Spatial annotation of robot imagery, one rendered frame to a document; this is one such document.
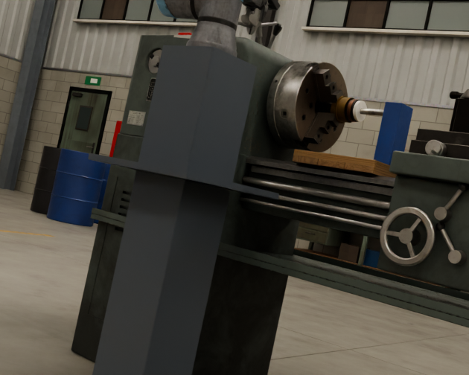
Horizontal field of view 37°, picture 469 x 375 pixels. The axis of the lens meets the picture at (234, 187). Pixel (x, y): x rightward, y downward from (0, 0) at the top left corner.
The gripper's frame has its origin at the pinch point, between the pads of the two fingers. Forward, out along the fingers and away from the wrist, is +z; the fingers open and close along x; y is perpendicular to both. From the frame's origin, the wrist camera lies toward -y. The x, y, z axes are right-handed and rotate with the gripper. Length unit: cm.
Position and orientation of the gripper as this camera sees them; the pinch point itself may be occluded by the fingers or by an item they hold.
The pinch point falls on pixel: (251, 31)
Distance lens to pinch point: 259.8
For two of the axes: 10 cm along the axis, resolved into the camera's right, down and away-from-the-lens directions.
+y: -6.4, -1.5, -7.5
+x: 7.4, 1.4, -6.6
